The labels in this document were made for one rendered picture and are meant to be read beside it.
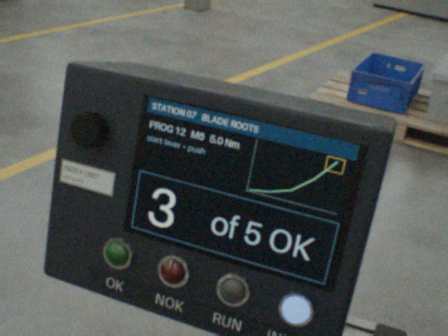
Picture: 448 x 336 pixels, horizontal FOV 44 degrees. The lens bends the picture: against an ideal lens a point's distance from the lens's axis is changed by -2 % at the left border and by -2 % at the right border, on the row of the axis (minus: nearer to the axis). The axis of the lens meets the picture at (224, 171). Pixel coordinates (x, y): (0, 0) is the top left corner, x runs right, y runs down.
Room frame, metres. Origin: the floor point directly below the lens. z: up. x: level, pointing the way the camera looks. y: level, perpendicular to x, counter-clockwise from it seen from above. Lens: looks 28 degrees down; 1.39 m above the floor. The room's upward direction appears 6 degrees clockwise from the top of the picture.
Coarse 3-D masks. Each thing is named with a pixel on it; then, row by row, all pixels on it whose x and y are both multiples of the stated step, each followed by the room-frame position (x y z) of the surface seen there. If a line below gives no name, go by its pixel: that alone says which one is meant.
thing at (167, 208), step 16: (144, 176) 0.38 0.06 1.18; (160, 176) 0.38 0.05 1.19; (144, 192) 0.38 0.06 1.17; (160, 192) 0.38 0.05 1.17; (176, 192) 0.37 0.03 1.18; (192, 192) 0.37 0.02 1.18; (144, 208) 0.38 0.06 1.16; (160, 208) 0.37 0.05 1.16; (176, 208) 0.37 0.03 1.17; (192, 208) 0.37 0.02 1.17; (144, 224) 0.37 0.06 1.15; (160, 224) 0.37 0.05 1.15; (176, 224) 0.37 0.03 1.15; (176, 240) 0.36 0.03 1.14
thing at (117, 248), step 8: (112, 240) 0.37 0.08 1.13; (120, 240) 0.37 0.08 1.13; (104, 248) 0.37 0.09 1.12; (112, 248) 0.37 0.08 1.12; (120, 248) 0.37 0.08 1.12; (128, 248) 0.37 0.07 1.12; (104, 256) 0.37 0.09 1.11; (112, 256) 0.36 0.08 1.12; (120, 256) 0.36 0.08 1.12; (128, 256) 0.37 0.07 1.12; (112, 264) 0.36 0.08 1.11; (120, 264) 0.36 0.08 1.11; (128, 264) 0.36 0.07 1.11
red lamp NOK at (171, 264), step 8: (168, 256) 0.36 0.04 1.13; (176, 256) 0.36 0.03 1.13; (160, 264) 0.36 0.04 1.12; (168, 264) 0.35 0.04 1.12; (176, 264) 0.35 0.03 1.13; (184, 264) 0.35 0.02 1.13; (160, 272) 0.35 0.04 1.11; (168, 272) 0.35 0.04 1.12; (176, 272) 0.35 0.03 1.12; (184, 272) 0.35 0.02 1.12; (168, 280) 0.35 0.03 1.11; (176, 280) 0.35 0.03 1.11; (184, 280) 0.35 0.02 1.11
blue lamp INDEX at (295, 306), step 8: (288, 296) 0.33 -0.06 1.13; (296, 296) 0.33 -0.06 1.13; (304, 296) 0.33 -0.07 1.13; (280, 304) 0.33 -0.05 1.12; (288, 304) 0.32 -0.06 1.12; (296, 304) 0.32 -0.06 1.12; (304, 304) 0.32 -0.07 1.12; (312, 304) 0.32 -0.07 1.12; (280, 312) 0.33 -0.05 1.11; (288, 312) 0.32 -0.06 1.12; (296, 312) 0.32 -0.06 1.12; (304, 312) 0.32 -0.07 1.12; (312, 312) 0.32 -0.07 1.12; (288, 320) 0.32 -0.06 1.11; (296, 320) 0.32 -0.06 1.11; (304, 320) 0.32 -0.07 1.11
